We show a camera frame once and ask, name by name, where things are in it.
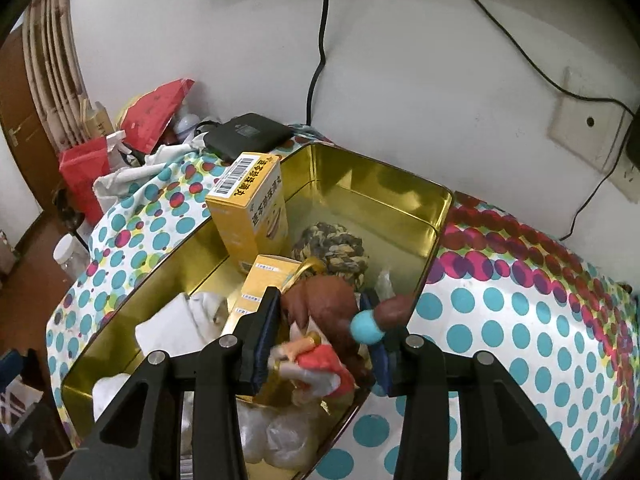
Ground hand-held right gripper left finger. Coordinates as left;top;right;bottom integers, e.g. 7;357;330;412
60;286;283;480

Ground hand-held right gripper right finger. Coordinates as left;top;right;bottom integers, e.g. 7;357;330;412
357;292;583;480

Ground yellow smile medicine box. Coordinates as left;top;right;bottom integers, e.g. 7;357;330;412
220;255;304;342
205;152;291;274

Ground doll figurine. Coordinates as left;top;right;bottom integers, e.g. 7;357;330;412
267;257;417;407

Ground clear bag with white lump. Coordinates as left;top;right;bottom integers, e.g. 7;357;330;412
234;400;332;467

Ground white packet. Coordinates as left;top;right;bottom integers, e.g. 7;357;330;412
134;292;232;357

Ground braided tea ball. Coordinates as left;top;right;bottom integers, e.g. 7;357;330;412
290;221;371;292

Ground gold tin box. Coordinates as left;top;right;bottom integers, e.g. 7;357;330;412
59;142;454;479

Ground polka-dot tablecloth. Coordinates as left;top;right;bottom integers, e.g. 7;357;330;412
45;124;640;480

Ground white plastic bag bundle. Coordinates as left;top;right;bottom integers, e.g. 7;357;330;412
92;372;137;412

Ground clear plastic jar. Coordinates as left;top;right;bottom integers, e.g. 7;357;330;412
52;232;92;282

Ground black flat device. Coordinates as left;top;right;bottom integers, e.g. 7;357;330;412
201;112;294;164

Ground red paper bag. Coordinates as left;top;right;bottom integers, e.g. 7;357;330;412
58;137;112;229

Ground glossy red bag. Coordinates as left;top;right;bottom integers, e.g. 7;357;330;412
120;78;197;157

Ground cardboard box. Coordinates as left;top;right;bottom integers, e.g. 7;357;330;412
81;101;119;139

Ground wooden door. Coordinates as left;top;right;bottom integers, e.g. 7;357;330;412
0;24;67;263

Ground black charger adapter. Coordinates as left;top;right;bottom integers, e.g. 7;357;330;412
625;109;640;172

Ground stacked cardboard sheets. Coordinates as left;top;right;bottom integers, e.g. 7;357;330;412
22;0;92;152

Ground black adapter cable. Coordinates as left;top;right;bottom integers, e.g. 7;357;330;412
556;157;632;242

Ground thin black cable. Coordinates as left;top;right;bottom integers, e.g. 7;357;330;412
304;0;352;127

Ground wall outlet plate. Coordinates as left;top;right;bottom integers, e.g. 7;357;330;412
547;66;640;199

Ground long grey cable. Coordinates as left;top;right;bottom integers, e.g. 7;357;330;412
449;0;638;117

